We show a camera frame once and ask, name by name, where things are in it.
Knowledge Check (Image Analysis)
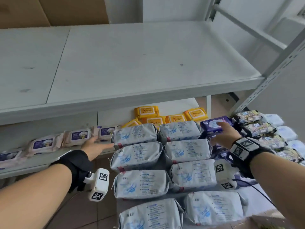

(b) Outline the person's left hand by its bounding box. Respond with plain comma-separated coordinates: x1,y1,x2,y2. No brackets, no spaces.
80,136,115,162

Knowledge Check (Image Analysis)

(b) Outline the person's right hand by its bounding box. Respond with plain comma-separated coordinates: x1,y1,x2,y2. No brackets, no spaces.
209,121,242,150

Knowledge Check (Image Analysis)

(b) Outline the white blue ABC packs group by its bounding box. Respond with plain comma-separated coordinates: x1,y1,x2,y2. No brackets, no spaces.
109,120,249,229

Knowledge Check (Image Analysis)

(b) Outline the white metal shelf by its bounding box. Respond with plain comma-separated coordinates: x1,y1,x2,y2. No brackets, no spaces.
0,0,305,186

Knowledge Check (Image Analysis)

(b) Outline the person's left forearm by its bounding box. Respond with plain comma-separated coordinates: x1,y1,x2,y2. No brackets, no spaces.
0,163,73,229

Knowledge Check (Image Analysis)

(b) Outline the person's right forearm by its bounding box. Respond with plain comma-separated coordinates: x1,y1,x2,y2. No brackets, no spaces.
249,152,305,229

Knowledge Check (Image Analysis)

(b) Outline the white rectangular board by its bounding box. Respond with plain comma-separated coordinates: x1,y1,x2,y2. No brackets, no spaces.
98,97,278,229

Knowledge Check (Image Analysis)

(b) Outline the brown cardboard sheet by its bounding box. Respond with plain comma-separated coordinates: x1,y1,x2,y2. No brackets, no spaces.
0,0,110,29

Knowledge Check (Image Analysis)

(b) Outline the black wrist strap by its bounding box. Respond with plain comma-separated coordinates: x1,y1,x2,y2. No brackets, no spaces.
227,137,276,179
50,150,95,193

